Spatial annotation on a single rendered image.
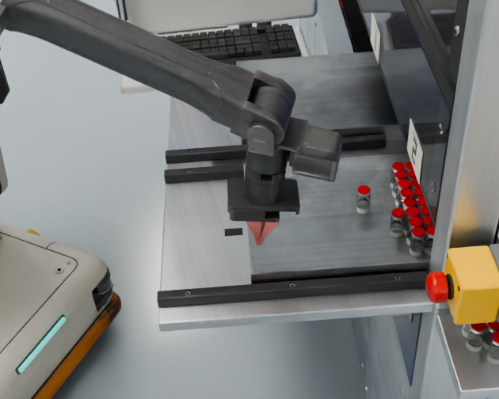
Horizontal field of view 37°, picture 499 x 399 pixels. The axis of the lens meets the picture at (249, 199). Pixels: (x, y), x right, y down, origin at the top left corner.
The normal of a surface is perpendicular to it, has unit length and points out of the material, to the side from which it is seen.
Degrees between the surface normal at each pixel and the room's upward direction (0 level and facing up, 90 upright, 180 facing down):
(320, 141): 17
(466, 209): 90
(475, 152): 90
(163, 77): 101
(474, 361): 0
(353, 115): 0
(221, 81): 30
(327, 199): 0
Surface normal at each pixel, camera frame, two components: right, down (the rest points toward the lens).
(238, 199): 0.06, -0.75
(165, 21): 0.11, 0.65
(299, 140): -0.01, -0.55
